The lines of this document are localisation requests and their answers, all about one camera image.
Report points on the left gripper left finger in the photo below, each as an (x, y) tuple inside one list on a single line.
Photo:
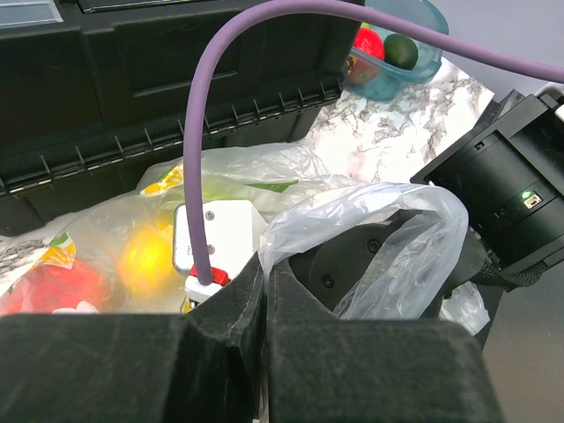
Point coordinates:
[(203, 366)]

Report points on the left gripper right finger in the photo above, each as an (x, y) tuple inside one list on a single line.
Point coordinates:
[(324, 369)]

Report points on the clear plastic bag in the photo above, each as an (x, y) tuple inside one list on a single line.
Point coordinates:
[(302, 203)]

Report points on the dark green fake avocado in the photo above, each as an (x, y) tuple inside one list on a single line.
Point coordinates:
[(400, 51)]

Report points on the red fake fruit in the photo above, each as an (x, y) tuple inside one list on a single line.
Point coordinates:
[(47, 288), (368, 47)]

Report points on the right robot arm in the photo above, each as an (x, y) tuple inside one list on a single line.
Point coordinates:
[(488, 211)]

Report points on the yellow fake fruit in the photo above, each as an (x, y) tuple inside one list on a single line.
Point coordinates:
[(145, 266)]

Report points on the black plastic toolbox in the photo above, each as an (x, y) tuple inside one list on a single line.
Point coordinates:
[(90, 101)]

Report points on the blue transparent tray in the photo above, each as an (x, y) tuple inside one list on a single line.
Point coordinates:
[(391, 81)]

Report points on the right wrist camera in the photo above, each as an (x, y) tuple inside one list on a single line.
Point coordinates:
[(232, 229)]

